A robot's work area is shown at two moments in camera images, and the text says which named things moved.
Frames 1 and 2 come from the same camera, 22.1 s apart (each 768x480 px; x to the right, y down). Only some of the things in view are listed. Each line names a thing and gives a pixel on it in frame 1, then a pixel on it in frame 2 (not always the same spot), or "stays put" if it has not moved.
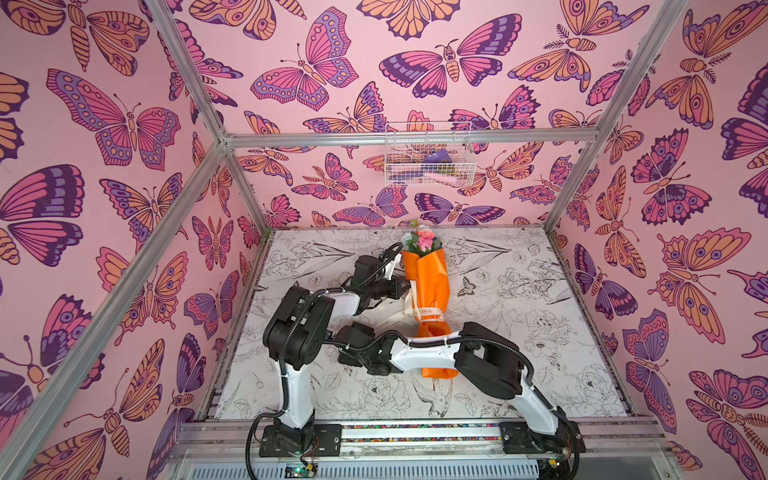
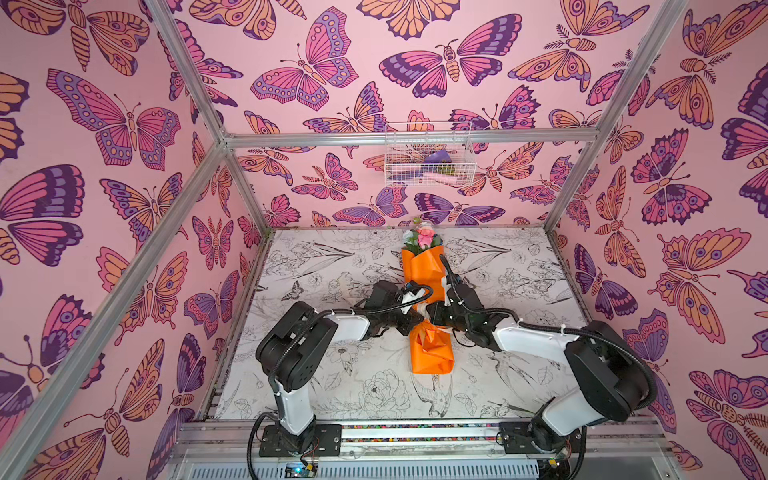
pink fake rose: [424, 236] stays put
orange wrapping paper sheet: [428, 272] stays put
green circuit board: [295, 470] stays put
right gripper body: [349, 355] → [444, 315]
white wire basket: [424, 154] stays put
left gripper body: [378, 290] → [394, 319]
